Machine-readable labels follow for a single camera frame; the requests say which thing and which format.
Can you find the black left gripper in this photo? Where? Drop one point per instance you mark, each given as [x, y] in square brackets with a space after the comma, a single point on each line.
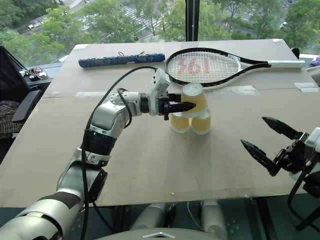
[164, 106]

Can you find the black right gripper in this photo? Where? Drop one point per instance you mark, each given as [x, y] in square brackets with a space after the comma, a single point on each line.
[292, 157]

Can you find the yellow paper cup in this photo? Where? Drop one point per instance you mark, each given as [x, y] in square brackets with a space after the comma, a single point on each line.
[178, 123]
[201, 126]
[197, 96]

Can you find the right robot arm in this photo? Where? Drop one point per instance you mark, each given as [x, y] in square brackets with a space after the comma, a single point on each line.
[313, 186]

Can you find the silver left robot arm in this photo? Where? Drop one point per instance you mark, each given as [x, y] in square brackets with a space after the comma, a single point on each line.
[110, 115]

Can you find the clear tape strip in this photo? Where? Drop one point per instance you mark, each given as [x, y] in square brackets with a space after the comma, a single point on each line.
[91, 94]
[232, 90]

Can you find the white tape strip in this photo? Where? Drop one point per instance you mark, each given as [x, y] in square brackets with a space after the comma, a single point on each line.
[306, 87]

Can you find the blue patterned rolled bundle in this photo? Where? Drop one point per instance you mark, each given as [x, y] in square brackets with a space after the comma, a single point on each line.
[120, 60]

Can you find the black and white tennis racket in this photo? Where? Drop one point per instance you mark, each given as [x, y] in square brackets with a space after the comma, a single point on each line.
[252, 61]

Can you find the purple object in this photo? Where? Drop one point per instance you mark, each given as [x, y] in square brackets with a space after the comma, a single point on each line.
[316, 61]

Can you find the small black object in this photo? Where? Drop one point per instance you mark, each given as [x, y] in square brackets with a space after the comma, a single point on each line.
[296, 52]

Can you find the silver rounded robot leg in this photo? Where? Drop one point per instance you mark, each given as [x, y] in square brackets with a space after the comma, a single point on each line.
[213, 217]
[152, 215]

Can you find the grey robot torso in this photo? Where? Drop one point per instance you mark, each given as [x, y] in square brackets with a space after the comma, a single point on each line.
[160, 235]

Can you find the black office chair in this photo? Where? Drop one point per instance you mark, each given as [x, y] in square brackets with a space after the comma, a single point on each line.
[15, 82]

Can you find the plaid cloth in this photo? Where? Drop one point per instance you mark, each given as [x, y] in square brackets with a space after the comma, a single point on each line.
[8, 120]

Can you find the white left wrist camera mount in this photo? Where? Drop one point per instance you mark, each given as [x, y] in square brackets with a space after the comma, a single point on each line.
[160, 82]

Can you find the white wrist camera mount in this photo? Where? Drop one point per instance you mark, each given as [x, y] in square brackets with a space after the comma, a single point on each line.
[314, 143]
[160, 82]

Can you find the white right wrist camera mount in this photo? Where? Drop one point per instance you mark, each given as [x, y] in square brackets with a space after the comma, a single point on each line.
[314, 143]

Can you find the dark window frame post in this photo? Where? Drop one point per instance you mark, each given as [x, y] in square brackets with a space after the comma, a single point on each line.
[192, 20]

